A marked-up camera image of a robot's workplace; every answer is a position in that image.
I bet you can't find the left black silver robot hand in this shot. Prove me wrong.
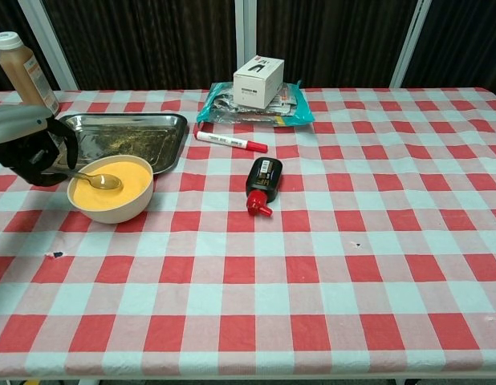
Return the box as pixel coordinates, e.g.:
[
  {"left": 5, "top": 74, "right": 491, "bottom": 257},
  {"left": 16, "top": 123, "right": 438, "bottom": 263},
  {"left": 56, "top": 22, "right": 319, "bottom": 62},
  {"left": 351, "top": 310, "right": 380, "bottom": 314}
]
[{"left": 0, "top": 104, "right": 79, "bottom": 188}]

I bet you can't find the silver metal spoon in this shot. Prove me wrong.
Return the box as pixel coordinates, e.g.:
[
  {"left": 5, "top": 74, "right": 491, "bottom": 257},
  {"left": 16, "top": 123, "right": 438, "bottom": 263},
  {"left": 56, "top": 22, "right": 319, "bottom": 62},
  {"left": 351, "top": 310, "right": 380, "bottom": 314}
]
[{"left": 51, "top": 167, "right": 124, "bottom": 192}]

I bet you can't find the rectangular stainless steel tray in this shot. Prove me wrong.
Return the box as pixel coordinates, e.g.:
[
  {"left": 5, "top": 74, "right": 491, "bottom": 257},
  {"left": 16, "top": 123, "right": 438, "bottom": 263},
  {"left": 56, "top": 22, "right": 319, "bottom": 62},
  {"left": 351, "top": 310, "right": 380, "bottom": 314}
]
[{"left": 51, "top": 113, "right": 189, "bottom": 176}]

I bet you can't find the beige bowl with orange powder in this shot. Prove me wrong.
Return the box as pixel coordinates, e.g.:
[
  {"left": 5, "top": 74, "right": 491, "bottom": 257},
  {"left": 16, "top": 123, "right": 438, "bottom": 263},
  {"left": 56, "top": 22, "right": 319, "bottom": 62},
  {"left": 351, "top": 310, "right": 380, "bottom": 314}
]
[{"left": 67, "top": 154, "right": 155, "bottom": 225}]

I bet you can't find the brown juice bottle white cap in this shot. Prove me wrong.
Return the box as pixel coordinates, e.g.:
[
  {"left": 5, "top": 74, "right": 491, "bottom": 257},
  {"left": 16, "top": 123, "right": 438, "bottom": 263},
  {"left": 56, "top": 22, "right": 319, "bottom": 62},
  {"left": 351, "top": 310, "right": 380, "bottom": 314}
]
[{"left": 0, "top": 31, "right": 62, "bottom": 117}]

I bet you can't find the white marker red cap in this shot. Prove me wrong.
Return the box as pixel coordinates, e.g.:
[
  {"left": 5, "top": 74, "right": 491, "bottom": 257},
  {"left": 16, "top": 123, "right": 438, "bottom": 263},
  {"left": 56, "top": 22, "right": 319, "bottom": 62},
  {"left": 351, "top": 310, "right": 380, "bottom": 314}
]
[{"left": 195, "top": 130, "right": 269, "bottom": 154}]

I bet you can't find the black ink bottle red cap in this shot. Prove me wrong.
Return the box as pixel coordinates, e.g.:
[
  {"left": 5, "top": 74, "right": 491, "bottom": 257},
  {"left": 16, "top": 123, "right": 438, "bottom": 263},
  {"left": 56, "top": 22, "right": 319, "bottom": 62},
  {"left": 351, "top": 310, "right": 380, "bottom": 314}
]
[{"left": 245, "top": 156, "right": 283, "bottom": 217}]

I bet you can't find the white cardboard box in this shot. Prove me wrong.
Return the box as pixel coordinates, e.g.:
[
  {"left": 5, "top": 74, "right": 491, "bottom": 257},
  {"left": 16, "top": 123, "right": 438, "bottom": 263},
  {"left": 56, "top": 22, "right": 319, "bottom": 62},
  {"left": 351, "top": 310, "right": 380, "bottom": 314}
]
[{"left": 233, "top": 56, "right": 285, "bottom": 110}]

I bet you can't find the teal snack packet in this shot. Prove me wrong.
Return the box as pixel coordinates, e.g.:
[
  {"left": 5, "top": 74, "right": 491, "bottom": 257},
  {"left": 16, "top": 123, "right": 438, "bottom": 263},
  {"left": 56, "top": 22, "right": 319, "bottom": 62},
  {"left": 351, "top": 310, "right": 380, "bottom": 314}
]
[{"left": 196, "top": 79, "right": 315, "bottom": 129}]

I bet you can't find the red white checkered tablecloth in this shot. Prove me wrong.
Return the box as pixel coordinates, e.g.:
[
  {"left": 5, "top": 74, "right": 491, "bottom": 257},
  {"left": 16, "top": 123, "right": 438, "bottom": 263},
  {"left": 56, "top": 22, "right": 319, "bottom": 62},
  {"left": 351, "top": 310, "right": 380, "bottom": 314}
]
[{"left": 0, "top": 87, "right": 496, "bottom": 380}]

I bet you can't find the white partition frame post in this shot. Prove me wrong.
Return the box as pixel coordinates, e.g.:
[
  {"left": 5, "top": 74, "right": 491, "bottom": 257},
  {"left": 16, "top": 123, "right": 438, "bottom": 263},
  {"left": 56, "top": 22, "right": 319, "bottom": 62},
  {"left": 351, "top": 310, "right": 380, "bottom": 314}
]
[
  {"left": 14, "top": 0, "right": 79, "bottom": 91},
  {"left": 234, "top": 0, "right": 259, "bottom": 87},
  {"left": 389, "top": 0, "right": 433, "bottom": 89}
]

